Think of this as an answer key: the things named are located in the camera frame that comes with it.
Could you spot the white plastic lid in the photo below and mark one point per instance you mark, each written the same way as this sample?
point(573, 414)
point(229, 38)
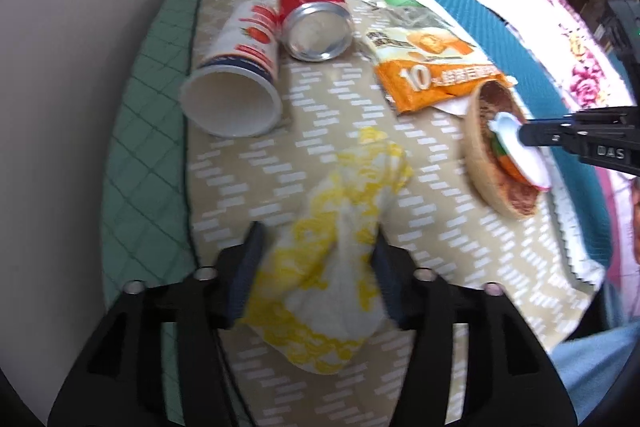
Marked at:
point(525, 157)

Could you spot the pink floral quilt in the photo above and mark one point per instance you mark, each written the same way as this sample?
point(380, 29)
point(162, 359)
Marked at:
point(550, 17)

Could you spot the orange green snack bag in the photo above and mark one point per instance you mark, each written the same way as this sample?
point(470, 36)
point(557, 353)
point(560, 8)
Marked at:
point(425, 62)

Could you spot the yellow patterned paper napkin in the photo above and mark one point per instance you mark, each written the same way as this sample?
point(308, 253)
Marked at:
point(330, 257)

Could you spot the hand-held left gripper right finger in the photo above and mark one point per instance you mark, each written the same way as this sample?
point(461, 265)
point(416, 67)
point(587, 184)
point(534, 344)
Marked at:
point(390, 277)

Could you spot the beige teal patterned tablecloth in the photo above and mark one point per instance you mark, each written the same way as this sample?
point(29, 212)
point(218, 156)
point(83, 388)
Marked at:
point(320, 157)

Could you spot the white paper tissue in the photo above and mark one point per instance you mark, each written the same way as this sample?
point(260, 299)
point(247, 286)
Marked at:
point(450, 107)

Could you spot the red soda can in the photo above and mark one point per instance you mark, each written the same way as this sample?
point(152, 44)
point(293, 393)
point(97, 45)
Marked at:
point(310, 7)

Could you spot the person's light blue clothing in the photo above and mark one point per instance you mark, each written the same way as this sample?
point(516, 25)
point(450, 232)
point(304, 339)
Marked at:
point(595, 357)

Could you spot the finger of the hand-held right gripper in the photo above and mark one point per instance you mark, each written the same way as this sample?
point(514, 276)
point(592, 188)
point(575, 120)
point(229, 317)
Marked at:
point(545, 134)

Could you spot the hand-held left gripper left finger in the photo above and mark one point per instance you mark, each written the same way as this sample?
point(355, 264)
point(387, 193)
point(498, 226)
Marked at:
point(245, 277)

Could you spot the white strawberry paper cup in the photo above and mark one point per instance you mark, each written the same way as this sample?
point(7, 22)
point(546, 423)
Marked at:
point(240, 72)

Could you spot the green quilted cloth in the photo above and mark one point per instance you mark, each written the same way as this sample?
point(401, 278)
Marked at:
point(145, 157)

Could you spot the grey fabric partition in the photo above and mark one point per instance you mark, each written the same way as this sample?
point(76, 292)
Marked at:
point(75, 57)

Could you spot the pink white bedsheet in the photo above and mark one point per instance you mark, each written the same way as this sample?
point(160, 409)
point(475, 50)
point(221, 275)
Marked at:
point(617, 207)

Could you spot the person's right forearm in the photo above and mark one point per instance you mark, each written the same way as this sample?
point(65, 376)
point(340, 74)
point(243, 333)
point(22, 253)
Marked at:
point(636, 222)

